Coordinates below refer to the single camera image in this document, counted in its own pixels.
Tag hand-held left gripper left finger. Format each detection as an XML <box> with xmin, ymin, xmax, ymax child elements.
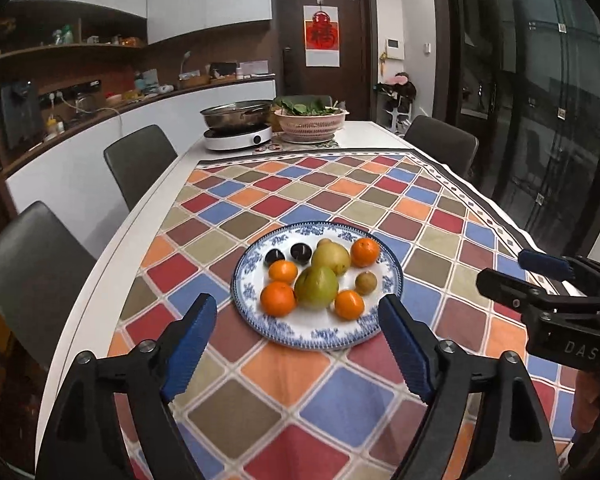
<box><xmin>34</xmin><ymin>292</ymin><xmax>218</xmax><ymax>480</ymax></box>

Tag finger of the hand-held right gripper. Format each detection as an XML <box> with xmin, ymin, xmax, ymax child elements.
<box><xmin>476</xmin><ymin>267</ymin><xmax>600</xmax><ymax>319</ymax></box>
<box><xmin>518</xmin><ymin>249</ymin><xmax>600</xmax><ymax>300</ymax></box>

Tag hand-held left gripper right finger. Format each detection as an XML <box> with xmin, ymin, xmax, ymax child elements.
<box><xmin>377</xmin><ymin>294</ymin><xmax>563</xmax><ymax>480</ymax></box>

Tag orange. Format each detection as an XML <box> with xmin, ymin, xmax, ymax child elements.
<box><xmin>350</xmin><ymin>237</ymin><xmax>382</xmax><ymax>268</ymax></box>
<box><xmin>269</xmin><ymin>260</ymin><xmax>299</xmax><ymax>283</ymax></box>
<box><xmin>334</xmin><ymin>290</ymin><xmax>365</xmax><ymax>321</ymax></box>
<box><xmin>260</xmin><ymin>281</ymin><xmax>298</xmax><ymax>318</ymax></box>

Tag small brown kiwi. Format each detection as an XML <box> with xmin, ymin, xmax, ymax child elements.
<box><xmin>355</xmin><ymin>270</ymin><xmax>378</xmax><ymax>296</ymax></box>

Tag blue-rimmed white plate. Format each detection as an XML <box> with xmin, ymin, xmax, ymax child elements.
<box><xmin>231</xmin><ymin>221</ymin><xmax>404</xmax><ymax>351</ymax></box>

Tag green pear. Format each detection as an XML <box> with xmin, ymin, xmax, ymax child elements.
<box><xmin>294</xmin><ymin>266</ymin><xmax>340</xmax><ymax>310</ymax></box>

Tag yellow-green pear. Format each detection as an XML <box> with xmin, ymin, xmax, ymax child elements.
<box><xmin>311</xmin><ymin>241</ymin><xmax>352</xmax><ymax>277</ymax></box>

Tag person's right hand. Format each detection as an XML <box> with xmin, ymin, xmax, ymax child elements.
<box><xmin>572</xmin><ymin>367</ymin><xmax>600</xmax><ymax>433</ymax></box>

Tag glass sliding door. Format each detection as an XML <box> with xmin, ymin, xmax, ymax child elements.
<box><xmin>450</xmin><ymin>0</ymin><xmax>600</xmax><ymax>261</ymax></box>

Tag grey dining chair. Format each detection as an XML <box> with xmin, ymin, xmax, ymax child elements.
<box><xmin>103</xmin><ymin>124</ymin><xmax>179</xmax><ymax>212</ymax></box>
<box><xmin>0</xmin><ymin>201</ymin><xmax>98</xmax><ymax>356</ymax></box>
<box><xmin>402</xmin><ymin>115</ymin><xmax>480</xmax><ymax>178</ymax></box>

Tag colourful diamond-pattern tablecloth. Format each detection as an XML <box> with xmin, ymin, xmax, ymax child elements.
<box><xmin>107</xmin><ymin>147</ymin><xmax>588</xmax><ymax>480</ymax></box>

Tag white induction cooker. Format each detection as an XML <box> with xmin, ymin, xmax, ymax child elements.
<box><xmin>202</xmin><ymin>124</ymin><xmax>273</xmax><ymax>152</ymax></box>

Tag white sideboard cabinet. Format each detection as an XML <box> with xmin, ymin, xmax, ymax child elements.
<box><xmin>5</xmin><ymin>77</ymin><xmax>278</xmax><ymax>221</ymax></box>

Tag steel pot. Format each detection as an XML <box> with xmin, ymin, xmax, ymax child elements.
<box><xmin>200</xmin><ymin>101</ymin><xmax>273</xmax><ymax>129</ymax></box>

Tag pink plastic basket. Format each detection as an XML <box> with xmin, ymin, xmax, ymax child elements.
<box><xmin>272</xmin><ymin>109</ymin><xmax>348</xmax><ymax>143</ymax></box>

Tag green leafy vegetables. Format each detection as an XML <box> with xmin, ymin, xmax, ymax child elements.
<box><xmin>274</xmin><ymin>97</ymin><xmax>341</xmax><ymax>117</ymax></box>

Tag black countertop appliance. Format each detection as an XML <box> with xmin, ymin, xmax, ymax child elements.
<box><xmin>0</xmin><ymin>82</ymin><xmax>46</xmax><ymax>148</ymax></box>

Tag dark wooden door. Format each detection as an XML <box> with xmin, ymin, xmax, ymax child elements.
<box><xmin>270</xmin><ymin>0</ymin><xmax>378</xmax><ymax>121</ymax></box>

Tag red and white door poster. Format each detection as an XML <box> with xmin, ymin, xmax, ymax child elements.
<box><xmin>304</xmin><ymin>5</ymin><xmax>342</xmax><ymax>67</ymax></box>

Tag white upper cabinet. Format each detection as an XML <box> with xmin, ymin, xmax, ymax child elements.
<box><xmin>10</xmin><ymin>0</ymin><xmax>272</xmax><ymax>46</ymax></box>

